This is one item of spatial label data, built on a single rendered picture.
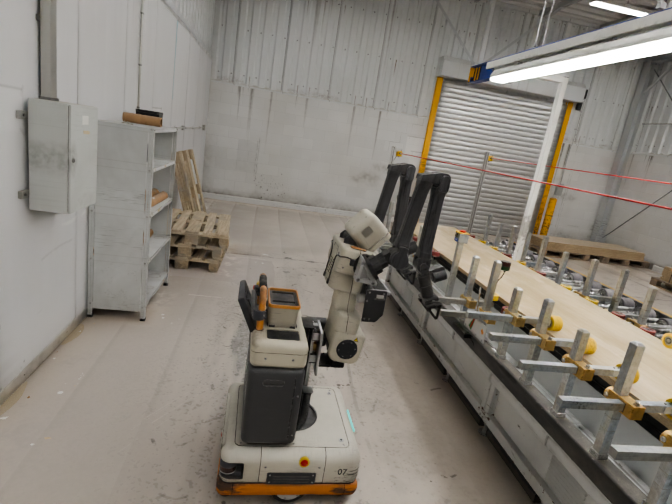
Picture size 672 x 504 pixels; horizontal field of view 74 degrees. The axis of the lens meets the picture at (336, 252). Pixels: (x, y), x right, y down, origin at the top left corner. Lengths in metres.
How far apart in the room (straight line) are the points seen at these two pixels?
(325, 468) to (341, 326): 0.66
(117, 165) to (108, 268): 0.82
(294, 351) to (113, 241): 2.24
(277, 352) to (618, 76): 11.67
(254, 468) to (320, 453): 0.31
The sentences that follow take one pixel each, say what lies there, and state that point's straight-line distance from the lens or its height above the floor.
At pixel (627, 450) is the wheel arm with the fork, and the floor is 0.96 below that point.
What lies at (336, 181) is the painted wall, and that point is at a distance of 10.11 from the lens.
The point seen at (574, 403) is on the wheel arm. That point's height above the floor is 0.95.
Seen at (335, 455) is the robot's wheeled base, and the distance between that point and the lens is 2.30.
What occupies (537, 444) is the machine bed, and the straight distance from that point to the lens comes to 2.80.
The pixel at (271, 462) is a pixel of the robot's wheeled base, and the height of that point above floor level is 0.24.
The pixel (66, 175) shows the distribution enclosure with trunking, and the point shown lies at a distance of 2.90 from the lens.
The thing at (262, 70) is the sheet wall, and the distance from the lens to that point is 9.99.
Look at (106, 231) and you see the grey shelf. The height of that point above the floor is 0.73.
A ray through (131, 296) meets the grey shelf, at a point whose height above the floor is 0.21.
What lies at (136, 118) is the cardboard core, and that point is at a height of 1.59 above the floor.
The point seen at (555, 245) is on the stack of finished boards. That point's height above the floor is 0.25.
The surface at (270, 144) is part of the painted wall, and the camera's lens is 9.94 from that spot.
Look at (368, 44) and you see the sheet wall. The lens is 10.32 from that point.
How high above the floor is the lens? 1.70
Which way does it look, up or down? 14 degrees down
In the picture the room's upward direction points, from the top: 9 degrees clockwise
